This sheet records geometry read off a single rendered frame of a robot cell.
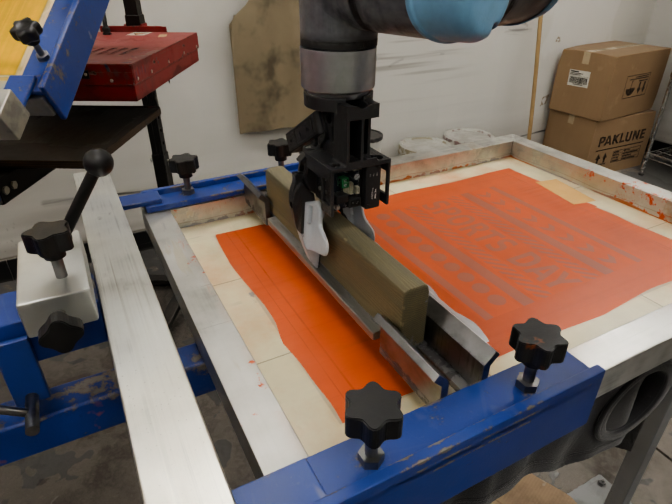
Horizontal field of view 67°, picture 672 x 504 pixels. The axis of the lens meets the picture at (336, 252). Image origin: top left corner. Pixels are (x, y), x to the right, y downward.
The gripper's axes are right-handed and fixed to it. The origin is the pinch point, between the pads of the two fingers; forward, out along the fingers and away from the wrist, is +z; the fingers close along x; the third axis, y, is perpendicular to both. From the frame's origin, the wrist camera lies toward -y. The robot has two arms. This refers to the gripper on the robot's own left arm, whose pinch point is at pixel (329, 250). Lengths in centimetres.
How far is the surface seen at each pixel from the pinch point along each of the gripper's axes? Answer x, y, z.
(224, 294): -12.8, -4.5, 5.3
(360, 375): -4.8, 16.0, 5.3
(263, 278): -7.1, -5.6, 5.3
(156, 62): -1, -99, -7
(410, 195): 25.9, -18.7, 5.4
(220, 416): -4, -73, 101
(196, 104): 31, -200, 31
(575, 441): 30.3, 20.9, 30.5
